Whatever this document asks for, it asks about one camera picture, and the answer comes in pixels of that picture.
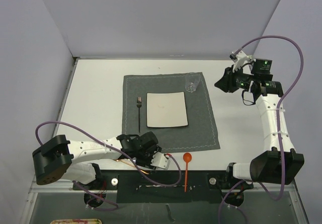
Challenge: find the gold fork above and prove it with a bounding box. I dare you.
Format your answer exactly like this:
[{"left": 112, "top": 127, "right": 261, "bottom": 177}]
[{"left": 115, "top": 159, "right": 149, "bottom": 175}]

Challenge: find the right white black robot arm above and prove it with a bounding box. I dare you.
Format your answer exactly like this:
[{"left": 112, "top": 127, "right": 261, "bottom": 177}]
[{"left": 215, "top": 56, "right": 304, "bottom": 188}]

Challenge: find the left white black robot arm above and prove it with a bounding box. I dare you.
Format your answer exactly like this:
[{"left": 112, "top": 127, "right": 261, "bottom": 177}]
[{"left": 32, "top": 132, "right": 169, "bottom": 189}]

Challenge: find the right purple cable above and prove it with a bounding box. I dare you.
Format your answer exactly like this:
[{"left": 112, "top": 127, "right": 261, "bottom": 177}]
[{"left": 217, "top": 35, "right": 304, "bottom": 224}]

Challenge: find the floral tray edge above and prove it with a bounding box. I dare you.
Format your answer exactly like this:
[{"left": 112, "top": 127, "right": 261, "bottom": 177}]
[{"left": 50, "top": 218, "right": 102, "bottom": 224}]

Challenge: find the orange plastic spoon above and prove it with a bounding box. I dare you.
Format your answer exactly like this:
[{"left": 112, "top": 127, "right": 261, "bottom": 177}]
[{"left": 183, "top": 153, "right": 192, "bottom": 192}]

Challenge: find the dark handled silver fork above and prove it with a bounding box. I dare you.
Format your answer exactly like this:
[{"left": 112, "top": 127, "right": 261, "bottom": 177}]
[{"left": 136, "top": 97, "right": 142, "bottom": 133}]

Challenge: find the clear plastic cup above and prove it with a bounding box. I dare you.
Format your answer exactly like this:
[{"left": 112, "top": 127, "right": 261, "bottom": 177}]
[{"left": 185, "top": 72, "right": 201, "bottom": 93}]

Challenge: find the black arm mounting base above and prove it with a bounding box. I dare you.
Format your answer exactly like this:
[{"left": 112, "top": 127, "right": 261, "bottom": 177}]
[{"left": 84, "top": 170, "right": 254, "bottom": 203}]

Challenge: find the white square plate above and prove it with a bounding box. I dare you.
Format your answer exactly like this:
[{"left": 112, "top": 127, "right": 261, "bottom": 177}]
[{"left": 146, "top": 92, "right": 188, "bottom": 128}]

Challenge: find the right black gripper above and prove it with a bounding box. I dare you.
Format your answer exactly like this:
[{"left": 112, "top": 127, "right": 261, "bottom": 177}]
[{"left": 215, "top": 64, "right": 256, "bottom": 93}]

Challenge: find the dark grey cloth placemat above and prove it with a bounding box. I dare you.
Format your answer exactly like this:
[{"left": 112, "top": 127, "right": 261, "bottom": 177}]
[{"left": 122, "top": 72, "right": 220, "bottom": 153}]

